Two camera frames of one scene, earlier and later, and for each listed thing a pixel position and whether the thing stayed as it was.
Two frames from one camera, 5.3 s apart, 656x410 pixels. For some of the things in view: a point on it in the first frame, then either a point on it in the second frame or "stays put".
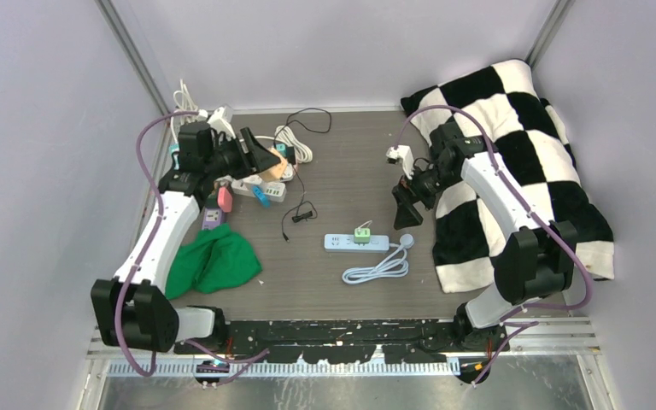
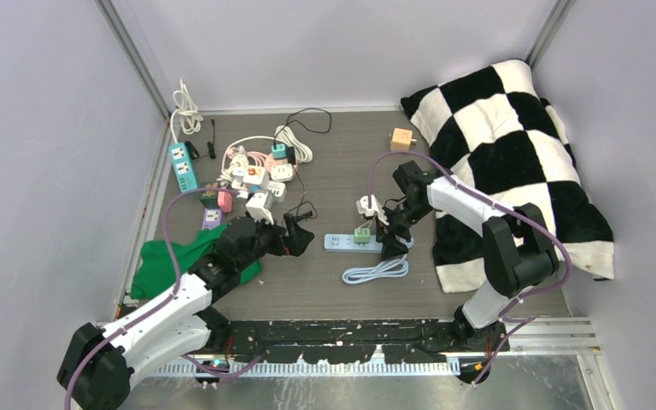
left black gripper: [260, 158] to [301, 236]
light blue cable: [395, 265] stays put
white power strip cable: [184, 102] stays put
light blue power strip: [336, 243] stays put
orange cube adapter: [276, 172] to [401, 139]
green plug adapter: [361, 237] stays put
